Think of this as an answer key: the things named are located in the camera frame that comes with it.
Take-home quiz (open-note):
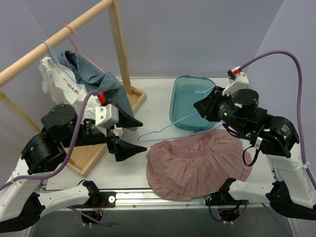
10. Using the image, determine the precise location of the blue wire hanger front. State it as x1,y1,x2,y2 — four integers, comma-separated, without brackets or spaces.
137,86,222,142

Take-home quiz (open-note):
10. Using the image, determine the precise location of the blue wire hanger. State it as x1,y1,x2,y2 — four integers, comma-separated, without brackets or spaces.
42,40,76,84
137,86,222,142

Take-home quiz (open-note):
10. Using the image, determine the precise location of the pink ruffled skirt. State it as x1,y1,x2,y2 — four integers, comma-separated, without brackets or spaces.
146,129,252,201

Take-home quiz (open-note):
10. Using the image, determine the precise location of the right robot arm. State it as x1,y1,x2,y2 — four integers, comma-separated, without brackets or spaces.
194,86,316,220

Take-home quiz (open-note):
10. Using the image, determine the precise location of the blue denim skirt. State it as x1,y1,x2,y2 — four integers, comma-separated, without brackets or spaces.
58,50,134,117

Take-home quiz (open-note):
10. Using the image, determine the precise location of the white ruffled skirt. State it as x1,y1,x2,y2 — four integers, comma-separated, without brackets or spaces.
39,57,112,134

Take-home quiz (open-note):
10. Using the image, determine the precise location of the teal plastic tray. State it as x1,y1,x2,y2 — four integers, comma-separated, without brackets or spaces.
169,76,215,132

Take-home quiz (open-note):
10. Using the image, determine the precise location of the wooden clothes rack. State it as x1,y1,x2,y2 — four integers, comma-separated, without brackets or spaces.
0,0,147,177

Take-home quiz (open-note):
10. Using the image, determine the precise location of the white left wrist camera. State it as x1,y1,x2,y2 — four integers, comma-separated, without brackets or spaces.
95,92,119,129

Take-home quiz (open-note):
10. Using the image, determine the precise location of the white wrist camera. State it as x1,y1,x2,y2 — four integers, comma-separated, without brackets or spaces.
222,67,249,96
95,92,119,129

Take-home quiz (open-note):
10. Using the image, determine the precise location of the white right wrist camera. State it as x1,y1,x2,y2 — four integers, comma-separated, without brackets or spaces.
222,67,249,96

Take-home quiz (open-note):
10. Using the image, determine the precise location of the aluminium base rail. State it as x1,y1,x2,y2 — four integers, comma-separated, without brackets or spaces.
34,189,296,210

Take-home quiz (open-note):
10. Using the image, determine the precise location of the pink wire hanger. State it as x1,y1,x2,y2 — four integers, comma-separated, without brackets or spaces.
63,25,107,75

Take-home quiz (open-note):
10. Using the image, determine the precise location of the blue wire hanger middle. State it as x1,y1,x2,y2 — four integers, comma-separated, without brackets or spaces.
42,40,76,84

